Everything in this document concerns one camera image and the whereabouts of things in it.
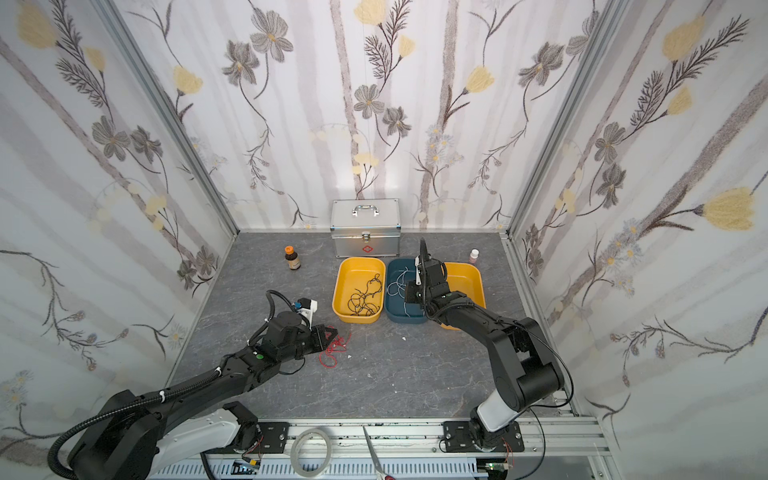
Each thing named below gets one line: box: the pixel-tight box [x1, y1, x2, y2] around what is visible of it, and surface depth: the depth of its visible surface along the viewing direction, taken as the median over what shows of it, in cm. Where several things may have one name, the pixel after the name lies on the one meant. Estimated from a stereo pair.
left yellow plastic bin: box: [332, 257, 386, 324], surface depth 103 cm
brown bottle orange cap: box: [284, 245, 301, 271], surface depth 107 cm
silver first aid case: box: [330, 198, 402, 259], surface depth 109 cm
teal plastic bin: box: [384, 258, 428, 324], surface depth 103 cm
